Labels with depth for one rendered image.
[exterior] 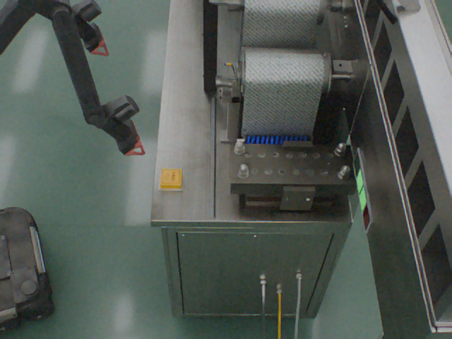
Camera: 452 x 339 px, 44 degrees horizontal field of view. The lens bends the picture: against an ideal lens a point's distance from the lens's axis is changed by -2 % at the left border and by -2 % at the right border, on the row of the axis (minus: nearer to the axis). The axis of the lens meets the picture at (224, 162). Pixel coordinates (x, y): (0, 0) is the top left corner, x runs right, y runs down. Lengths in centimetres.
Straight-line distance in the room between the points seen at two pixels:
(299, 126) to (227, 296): 83
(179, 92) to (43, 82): 161
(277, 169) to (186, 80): 63
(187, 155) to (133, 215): 101
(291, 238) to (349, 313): 88
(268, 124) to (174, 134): 38
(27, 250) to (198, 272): 86
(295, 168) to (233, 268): 51
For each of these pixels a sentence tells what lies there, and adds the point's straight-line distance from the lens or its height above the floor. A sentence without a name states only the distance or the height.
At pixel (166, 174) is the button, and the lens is 193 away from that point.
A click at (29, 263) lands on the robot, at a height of 24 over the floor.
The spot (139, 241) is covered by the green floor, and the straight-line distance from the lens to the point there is 286.
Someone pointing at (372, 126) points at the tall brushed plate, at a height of 135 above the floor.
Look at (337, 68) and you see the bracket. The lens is 178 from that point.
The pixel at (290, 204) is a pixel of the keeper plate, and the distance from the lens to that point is 185.
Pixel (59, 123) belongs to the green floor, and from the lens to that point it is 341.
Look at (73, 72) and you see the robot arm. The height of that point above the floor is 144.
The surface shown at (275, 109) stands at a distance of 181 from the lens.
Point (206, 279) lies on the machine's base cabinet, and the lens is 222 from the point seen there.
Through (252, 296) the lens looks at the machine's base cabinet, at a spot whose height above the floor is 32.
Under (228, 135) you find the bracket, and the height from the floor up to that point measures 93.
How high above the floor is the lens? 247
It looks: 52 degrees down
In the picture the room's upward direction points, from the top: 2 degrees clockwise
